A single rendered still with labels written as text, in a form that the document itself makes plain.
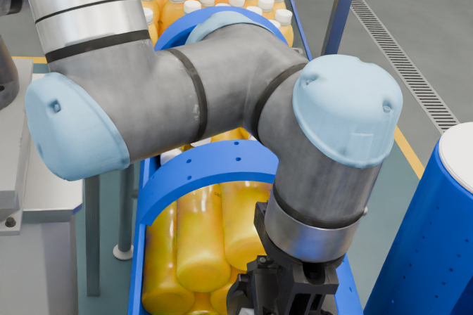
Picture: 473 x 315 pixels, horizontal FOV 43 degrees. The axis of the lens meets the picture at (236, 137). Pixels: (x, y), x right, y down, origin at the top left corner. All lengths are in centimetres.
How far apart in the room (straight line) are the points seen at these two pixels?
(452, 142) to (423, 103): 219
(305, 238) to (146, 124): 15
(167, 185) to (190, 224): 6
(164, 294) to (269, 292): 29
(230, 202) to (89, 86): 41
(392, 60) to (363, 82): 339
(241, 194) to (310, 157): 37
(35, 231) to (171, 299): 21
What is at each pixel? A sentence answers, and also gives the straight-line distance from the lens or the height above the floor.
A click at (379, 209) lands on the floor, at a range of 267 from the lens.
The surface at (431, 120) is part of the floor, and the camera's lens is 335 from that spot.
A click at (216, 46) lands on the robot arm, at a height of 149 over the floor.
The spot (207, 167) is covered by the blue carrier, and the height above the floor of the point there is 122.
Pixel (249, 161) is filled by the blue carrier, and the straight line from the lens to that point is 76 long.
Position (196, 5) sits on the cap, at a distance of 142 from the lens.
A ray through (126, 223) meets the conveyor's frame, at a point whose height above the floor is 18.
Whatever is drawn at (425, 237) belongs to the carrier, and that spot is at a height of 87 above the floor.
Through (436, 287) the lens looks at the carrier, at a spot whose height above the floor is 78.
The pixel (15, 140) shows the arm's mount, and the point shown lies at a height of 122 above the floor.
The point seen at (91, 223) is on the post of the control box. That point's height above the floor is 35.
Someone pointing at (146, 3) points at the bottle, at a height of 107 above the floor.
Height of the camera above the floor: 172
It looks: 37 degrees down
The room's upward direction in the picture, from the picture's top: 10 degrees clockwise
